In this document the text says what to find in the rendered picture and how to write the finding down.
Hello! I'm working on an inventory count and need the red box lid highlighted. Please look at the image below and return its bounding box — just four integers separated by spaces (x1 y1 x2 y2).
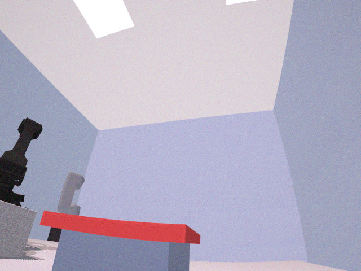
40 211 200 244

